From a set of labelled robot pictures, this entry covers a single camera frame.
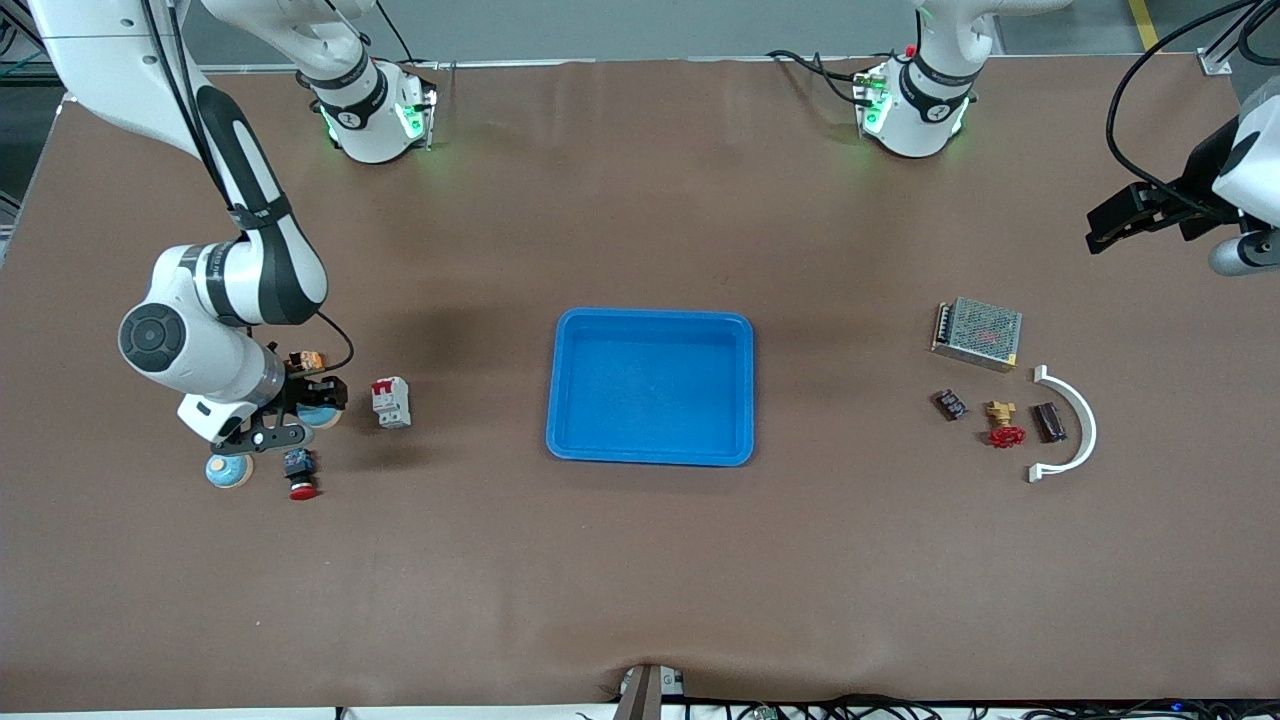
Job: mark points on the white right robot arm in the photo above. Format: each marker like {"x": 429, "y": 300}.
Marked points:
{"x": 200, "y": 360}

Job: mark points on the blue plastic tray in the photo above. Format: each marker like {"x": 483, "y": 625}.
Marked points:
{"x": 650, "y": 390}

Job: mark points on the orange red push button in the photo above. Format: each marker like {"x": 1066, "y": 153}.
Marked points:
{"x": 310, "y": 360}

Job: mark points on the white curved plastic bracket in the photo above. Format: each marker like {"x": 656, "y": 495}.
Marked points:
{"x": 1088, "y": 425}

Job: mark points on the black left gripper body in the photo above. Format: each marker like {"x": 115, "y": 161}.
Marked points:
{"x": 1196, "y": 190}

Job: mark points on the long dark capacitor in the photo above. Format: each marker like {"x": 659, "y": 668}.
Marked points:
{"x": 1048, "y": 422}

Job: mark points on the red mushroom emergency stop button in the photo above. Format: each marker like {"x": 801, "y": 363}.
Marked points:
{"x": 300, "y": 468}

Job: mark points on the brown table mat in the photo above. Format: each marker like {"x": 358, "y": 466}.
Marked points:
{"x": 640, "y": 560}

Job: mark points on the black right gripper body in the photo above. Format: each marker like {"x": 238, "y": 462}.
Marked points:
{"x": 302, "y": 392}

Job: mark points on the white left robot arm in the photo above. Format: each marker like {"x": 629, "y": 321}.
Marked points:
{"x": 920, "y": 110}

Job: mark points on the metal mesh power supply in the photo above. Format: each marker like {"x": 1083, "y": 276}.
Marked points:
{"x": 980, "y": 335}

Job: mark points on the white red circuit breaker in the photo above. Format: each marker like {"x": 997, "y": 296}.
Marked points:
{"x": 392, "y": 405}

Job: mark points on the light blue call bell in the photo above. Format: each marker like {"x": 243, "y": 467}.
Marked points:
{"x": 230, "y": 472}
{"x": 322, "y": 416}

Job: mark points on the short dark capacitor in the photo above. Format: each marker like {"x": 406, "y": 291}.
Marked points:
{"x": 950, "y": 404}

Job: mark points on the brass valve red handwheel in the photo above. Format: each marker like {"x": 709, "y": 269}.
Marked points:
{"x": 1000, "y": 412}

